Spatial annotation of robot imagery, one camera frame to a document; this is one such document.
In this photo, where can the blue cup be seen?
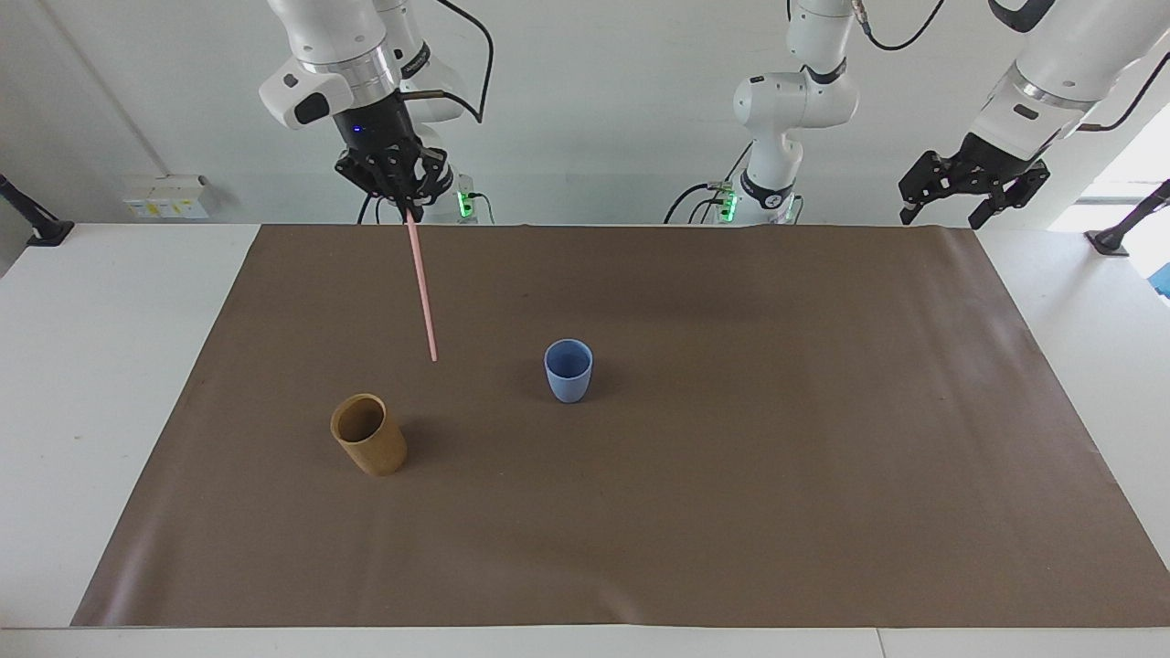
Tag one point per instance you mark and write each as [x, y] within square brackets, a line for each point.
[569, 375]

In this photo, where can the white wall socket box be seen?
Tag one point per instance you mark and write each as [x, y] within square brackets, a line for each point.
[164, 196]

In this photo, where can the blue object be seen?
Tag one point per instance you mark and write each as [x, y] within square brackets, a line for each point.
[1163, 280]

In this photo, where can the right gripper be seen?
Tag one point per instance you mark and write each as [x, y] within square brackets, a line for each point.
[373, 123]

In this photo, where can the black stand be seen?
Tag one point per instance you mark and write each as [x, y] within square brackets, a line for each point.
[32, 219]
[1129, 224]

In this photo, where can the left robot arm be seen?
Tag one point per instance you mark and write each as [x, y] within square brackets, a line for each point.
[791, 100]

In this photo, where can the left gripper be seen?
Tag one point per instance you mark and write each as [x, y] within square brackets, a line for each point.
[998, 153]

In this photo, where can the brown cup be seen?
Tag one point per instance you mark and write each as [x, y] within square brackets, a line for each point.
[375, 448]

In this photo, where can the pink chopstick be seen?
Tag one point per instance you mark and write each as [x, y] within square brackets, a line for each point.
[421, 288]

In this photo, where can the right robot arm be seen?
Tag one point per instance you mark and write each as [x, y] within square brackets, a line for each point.
[334, 32]

